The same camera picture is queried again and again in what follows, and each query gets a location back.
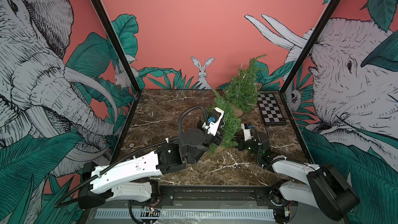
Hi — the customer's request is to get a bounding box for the large green christmas tree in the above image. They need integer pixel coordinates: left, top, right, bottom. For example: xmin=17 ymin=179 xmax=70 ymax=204
xmin=207 ymin=89 xmax=241 ymax=149

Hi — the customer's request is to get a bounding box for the small tree wooden base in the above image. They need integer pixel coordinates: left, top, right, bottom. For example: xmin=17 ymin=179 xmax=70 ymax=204
xmin=233 ymin=108 xmax=244 ymax=118

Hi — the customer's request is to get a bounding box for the small green christmas tree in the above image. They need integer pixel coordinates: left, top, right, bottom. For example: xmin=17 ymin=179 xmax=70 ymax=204
xmin=223 ymin=55 xmax=266 ymax=113

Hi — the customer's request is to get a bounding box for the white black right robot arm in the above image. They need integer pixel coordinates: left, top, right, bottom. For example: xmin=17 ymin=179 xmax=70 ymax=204
xmin=237 ymin=123 xmax=361 ymax=221

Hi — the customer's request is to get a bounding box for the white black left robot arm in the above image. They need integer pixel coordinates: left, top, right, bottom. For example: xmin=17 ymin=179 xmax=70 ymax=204
xmin=54 ymin=105 xmax=224 ymax=209

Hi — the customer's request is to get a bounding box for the black white chessboard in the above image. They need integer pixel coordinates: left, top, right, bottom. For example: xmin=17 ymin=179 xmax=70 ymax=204
xmin=258 ymin=91 xmax=287 ymax=126

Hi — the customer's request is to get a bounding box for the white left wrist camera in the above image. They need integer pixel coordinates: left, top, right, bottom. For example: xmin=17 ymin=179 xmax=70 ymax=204
xmin=202 ymin=107 xmax=224 ymax=136

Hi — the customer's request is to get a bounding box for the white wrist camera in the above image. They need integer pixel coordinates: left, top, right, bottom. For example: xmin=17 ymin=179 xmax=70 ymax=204
xmin=241 ymin=123 xmax=254 ymax=141
xmin=202 ymin=107 xmax=224 ymax=136

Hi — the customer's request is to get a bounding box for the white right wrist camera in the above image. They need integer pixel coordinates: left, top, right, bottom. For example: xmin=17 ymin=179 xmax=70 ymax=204
xmin=241 ymin=123 xmax=254 ymax=141

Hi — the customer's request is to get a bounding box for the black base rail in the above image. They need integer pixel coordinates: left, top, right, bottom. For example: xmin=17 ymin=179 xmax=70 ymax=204
xmin=152 ymin=185 xmax=280 ymax=207

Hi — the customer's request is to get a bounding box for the white slotted cable tray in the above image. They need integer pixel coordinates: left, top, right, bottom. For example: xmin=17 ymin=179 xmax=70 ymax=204
xmin=93 ymin=208 xmax=276 ymax=223

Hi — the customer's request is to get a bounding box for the black frame post left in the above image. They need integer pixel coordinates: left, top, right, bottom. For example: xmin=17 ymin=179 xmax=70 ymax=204
xmin=90 ymin=0 xmax=142 ymax=94

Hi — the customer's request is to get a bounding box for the black frame post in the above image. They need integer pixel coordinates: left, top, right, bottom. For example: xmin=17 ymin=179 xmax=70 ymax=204
xmin=90 ymin=0 xmax=142 ymax=94
xmin=279 ymin=0 xmax=341 ymax=94

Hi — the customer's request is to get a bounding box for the black frame post right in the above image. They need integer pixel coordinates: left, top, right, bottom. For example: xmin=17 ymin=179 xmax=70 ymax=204
xmin=279 ymin=0 xmax=341 ymax=94

